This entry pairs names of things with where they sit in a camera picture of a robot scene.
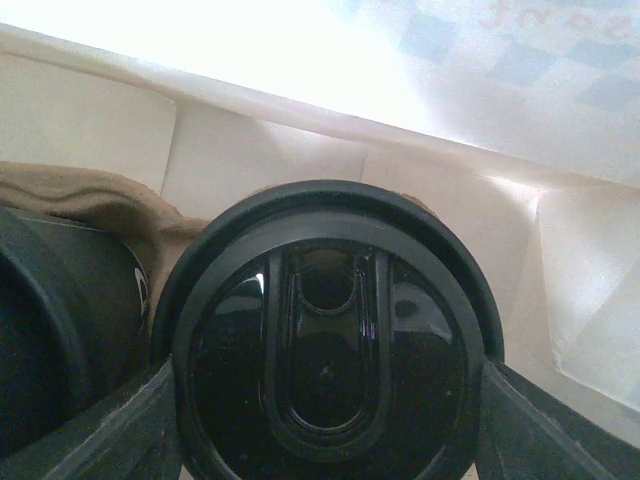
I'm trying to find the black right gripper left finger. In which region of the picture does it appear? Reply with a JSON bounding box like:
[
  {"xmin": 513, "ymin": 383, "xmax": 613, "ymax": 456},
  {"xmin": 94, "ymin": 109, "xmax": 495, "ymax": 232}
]
[{"xmin": 1, "ymin": 360, "xmax": 182, "ymax": 479}]

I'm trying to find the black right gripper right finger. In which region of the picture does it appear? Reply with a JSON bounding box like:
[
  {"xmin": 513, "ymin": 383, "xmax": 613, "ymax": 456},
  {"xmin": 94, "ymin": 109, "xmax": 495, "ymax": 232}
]
[{"xmin": 475, "ymin": 361, "xmax": 639, "ymax": 479}]

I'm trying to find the blue checkered paper bag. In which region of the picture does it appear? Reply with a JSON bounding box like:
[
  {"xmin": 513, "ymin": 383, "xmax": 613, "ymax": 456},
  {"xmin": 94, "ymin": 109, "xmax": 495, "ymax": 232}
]
[{"xmin": 1, "ymin": 1, "xmax": 639, "ymax": 442}]

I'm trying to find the black plastic cup lid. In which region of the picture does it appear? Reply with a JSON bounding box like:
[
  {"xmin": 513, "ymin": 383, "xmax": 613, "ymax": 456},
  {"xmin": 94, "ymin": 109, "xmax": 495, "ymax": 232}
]
[{"xmin": 1, "ymin": 209, "xmax": 91, "ymax": 458}]

